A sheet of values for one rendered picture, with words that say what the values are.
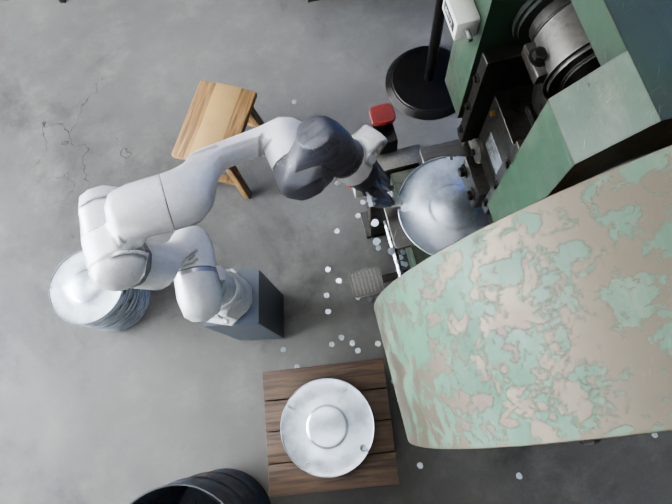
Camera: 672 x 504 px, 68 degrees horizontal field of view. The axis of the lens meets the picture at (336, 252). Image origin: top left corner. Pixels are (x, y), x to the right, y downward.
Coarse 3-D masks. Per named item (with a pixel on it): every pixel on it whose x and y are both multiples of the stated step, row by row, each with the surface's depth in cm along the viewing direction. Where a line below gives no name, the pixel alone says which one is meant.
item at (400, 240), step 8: (384, 208) 131; (392, 208) 131; (400, 208) 131; (392, 216) 130; (392, 224) 130; (400, 224) 129; (392, 232) 129; (400, 232) 129; (400, 240) 128; (408, 240) 128; (400, 248) 128
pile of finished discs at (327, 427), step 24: (312, 384) 159; (336, 384) 158; (288, 408) 157; (312, 408) 156; (336, 408) 156; (360, 408) 155; (288, 432) 155; (312, 432) 154; (336, 432) 153; (360, 432) 153; (312, 456) 153; (336, 456) 152; (360, 456) 152
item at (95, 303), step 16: (80, 256) 193; (64, 272) 192; (80, 272) 191; (64, 288) 190; (80, 288) 189; (96, 288) 188; (64, 304) 188; (80, 304) 188; (96, 304) 187; (112, 304) 187; (96, 320) 185
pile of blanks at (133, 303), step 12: (132, 288) 195; (120, 300) 188; (132, 300) 196; (144, 300) 206; (120, 312) 192; (132, 312) 200; (144, 312) 209; (84, 324) 186; (96, 324) 189; (108, 324) 195; (120, 324) 200; (132, 324) 207
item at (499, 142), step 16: (496, 96) 94; (512, 96) 94; (528, 96) 93; (496, 112) 95; (512, 112) 93; (528, 112) 91; (496, 128) 97; (512, 128) 92; (528, 128) 92; (480, 144) 108; (496, 144) 99; (512, 144) 91; (480, 160) 109; (496, 160) 101; (464, 176) 116; (480, 176) 111; (496, 176) 104; (480, 192) 110
